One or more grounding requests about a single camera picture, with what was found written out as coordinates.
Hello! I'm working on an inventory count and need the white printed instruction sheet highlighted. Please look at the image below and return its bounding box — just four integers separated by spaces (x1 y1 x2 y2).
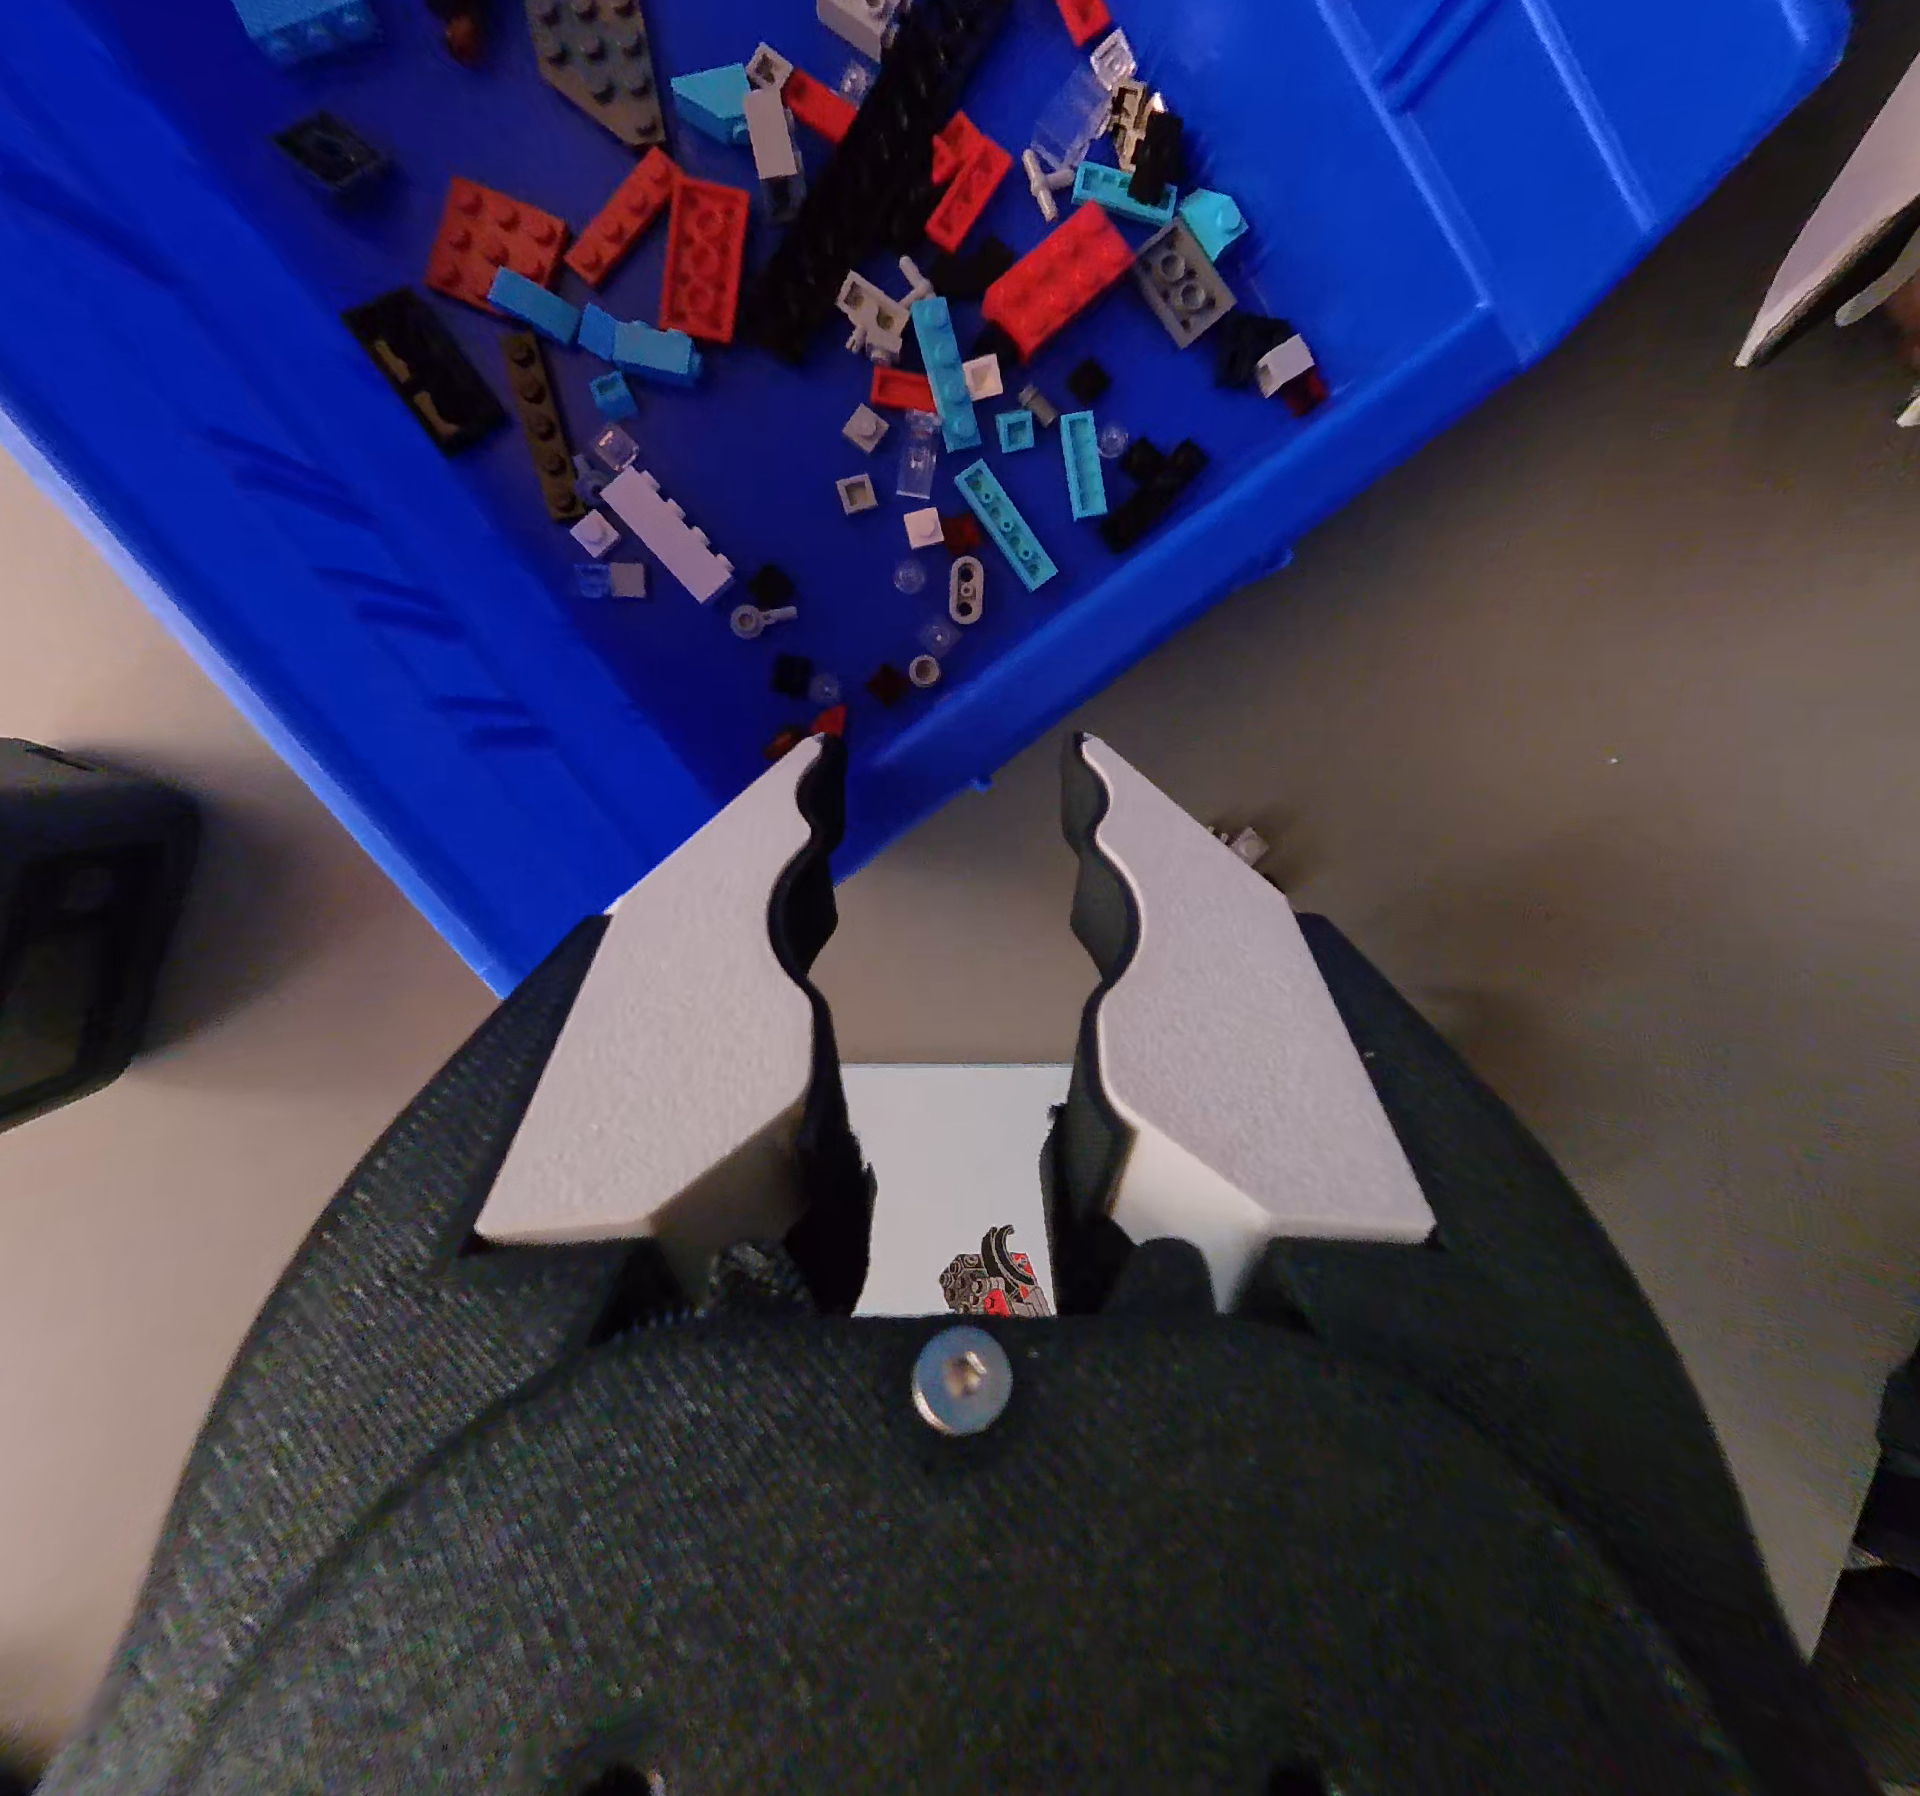
837 1064 1076 1321

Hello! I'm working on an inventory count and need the large blue plastic bin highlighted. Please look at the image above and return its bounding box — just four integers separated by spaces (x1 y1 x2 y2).
0 0 1854 1001

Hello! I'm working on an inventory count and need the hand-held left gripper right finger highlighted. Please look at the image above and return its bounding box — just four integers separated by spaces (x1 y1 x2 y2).
1038 733 1437 1316

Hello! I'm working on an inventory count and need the pile of mixed toy bricks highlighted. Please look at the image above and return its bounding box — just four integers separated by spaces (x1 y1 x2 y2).
224 0 1337 765

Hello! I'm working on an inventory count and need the beige desk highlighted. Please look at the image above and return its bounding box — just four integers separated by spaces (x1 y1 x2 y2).
0 0 1920 1664

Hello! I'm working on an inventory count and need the black box device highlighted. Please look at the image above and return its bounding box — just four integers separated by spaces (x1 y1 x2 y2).
0 738 203 1134

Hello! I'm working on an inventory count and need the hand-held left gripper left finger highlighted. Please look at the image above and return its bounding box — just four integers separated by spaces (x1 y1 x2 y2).
472 735 881 1316

